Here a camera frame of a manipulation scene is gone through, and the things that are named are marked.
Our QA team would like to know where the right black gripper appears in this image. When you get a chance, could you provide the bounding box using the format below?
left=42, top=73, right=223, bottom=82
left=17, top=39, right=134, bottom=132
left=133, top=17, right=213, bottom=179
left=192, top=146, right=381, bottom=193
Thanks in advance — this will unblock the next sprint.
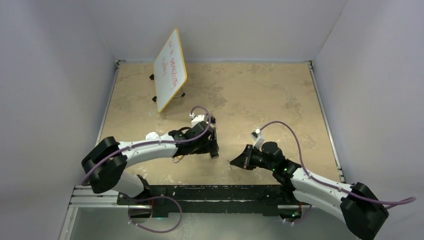
left=230, top=144, right=275, bottom=171

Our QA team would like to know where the black cable padlock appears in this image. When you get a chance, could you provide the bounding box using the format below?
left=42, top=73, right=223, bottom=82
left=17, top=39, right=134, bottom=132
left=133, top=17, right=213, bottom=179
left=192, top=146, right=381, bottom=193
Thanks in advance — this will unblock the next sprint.
left=209, top=128, right=219, bottom=159

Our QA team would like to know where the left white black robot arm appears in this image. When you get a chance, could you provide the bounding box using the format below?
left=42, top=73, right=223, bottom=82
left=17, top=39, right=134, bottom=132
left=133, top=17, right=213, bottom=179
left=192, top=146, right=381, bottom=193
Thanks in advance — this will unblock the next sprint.
left=81, top=120, right=219, bottom=205

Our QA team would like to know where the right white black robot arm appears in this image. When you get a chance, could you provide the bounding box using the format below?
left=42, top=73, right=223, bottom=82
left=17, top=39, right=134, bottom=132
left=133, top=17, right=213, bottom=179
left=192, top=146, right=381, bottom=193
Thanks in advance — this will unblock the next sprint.
left=230, top=141, right=389, bottom=240

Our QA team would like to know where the black keys bunch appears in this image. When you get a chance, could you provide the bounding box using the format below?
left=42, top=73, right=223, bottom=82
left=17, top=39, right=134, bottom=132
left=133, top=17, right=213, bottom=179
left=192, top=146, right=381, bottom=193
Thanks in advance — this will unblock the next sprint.
left=210, top=115, right=217, bottom=129

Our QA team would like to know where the brass padlock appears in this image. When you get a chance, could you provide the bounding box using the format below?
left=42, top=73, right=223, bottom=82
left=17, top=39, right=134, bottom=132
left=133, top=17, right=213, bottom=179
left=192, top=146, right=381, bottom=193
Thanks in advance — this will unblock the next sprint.
left=172, top=155, right=185, bottom=163

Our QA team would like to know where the yellow framed whiteboard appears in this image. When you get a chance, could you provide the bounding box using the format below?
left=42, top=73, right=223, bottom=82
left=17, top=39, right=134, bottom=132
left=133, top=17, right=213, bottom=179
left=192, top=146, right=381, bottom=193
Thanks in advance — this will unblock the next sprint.
left=153, top=28, right=188, bottom=113

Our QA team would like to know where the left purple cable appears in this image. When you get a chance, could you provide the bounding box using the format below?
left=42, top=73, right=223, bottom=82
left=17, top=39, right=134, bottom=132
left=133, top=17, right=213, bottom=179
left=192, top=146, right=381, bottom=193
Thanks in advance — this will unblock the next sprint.
left=80, top=105, right=213, bottom=186

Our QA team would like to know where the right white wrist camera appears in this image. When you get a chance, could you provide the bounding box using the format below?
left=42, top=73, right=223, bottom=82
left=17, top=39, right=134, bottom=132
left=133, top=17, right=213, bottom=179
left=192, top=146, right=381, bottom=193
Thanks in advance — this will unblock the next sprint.
left=250, top=128, right=265, bottom=149

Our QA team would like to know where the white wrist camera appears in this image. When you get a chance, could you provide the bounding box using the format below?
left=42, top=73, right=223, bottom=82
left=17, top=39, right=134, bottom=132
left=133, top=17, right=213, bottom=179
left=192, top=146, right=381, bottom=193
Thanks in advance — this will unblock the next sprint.
left=189, top=113, right=209, bottom=127
left=250, top=128, right=265, bottom=149

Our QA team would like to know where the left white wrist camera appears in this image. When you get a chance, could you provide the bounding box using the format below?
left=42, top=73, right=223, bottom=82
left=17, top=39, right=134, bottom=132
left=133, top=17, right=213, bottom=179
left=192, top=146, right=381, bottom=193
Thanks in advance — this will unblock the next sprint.
left=189, top=113, right=209, bottom=127

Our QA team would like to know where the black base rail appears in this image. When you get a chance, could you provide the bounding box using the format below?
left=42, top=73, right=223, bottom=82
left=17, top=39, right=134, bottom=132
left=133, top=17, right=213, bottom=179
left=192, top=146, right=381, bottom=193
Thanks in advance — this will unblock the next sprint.
left=117, top=184, right=306, bottom=221

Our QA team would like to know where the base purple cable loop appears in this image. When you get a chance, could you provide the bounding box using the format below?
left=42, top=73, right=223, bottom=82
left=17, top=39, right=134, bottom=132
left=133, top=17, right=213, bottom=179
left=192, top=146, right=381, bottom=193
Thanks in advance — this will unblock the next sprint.
left=124, top=195, right=183, bottom=234

